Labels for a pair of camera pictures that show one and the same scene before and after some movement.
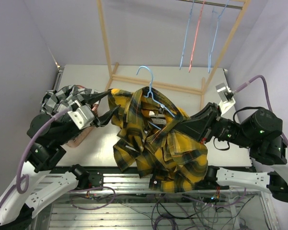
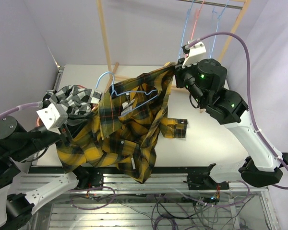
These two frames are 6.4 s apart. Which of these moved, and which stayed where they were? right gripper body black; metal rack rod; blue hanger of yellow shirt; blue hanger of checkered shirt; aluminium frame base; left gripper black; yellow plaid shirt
Moved: blue hanger of checkered shirt; yellow plaid shirt; left gripper black; blue hanger of yellow shirt; right gripper body black
Stayed: aluminium frame base; metal rack rod
